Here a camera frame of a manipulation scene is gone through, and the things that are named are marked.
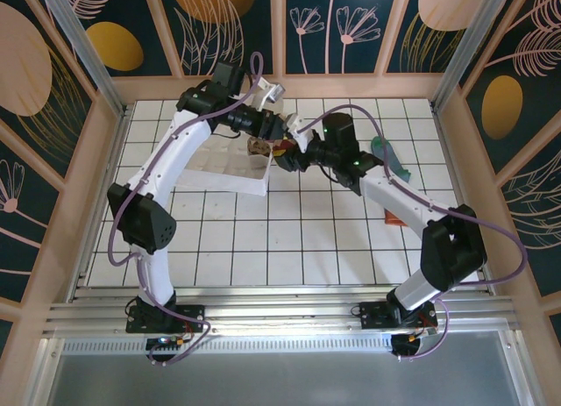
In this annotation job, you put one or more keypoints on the brown green argyle sock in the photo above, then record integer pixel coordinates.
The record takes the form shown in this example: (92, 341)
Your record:
(257, 147)

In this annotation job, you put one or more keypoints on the teal blue sock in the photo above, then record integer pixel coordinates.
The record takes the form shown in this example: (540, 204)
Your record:
(399, 169)

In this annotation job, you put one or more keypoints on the orange sock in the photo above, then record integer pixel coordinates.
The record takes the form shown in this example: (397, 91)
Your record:
(391, 218)

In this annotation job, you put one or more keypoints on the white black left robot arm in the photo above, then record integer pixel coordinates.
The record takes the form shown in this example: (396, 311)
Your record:
(175, 160)

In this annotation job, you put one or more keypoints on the white divided organizer box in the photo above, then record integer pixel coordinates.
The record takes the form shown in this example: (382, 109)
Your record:
(223, 178)

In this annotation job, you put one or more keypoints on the black connector box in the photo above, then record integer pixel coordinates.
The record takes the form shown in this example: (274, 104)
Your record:
(405, 342)

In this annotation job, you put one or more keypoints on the small circuit board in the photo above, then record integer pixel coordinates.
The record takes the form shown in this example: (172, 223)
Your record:
(168, 340)

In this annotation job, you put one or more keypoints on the frosted grey panel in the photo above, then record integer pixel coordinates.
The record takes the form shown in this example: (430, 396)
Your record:
(285, 379)

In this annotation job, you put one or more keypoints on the slim aluminium table rail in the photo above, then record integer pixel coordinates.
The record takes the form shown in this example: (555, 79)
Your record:
(89, 248)
(452, 160)

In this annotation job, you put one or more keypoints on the aluminium corner post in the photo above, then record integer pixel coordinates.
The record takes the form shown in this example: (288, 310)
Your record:
(87, 46)
(469, 46)

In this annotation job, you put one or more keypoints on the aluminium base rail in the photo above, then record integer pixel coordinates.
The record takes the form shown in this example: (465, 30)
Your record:
(285, 311)

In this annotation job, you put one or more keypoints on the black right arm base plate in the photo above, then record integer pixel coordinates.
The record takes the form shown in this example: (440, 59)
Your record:
(372, 315)

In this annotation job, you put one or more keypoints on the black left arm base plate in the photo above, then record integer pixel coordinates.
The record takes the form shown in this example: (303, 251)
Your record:
(193, 315)

